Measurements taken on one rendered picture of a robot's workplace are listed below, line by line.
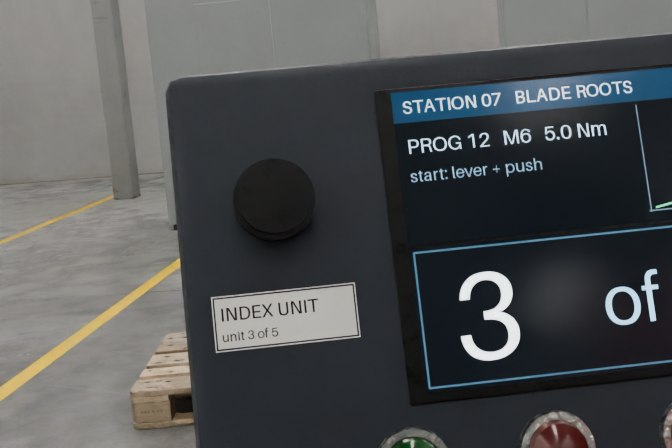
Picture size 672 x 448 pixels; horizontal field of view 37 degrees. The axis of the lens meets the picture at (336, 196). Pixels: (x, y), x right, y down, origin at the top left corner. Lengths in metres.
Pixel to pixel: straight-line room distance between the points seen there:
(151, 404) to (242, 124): 3.42
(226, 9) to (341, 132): 7.84
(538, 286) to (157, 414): 3.44
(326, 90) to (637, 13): 6.16
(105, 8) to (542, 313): 10.77
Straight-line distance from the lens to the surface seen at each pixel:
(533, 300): 0.36
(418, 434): 0.35
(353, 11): 8.01
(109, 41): 11.06
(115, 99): 11.05
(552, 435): 0.35
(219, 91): 0.36
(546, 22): 6.44
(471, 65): 0.37
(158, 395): 3.74
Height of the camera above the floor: 1.25
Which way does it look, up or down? 8 degrees down
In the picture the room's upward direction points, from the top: 5 degrees counter-clockwise
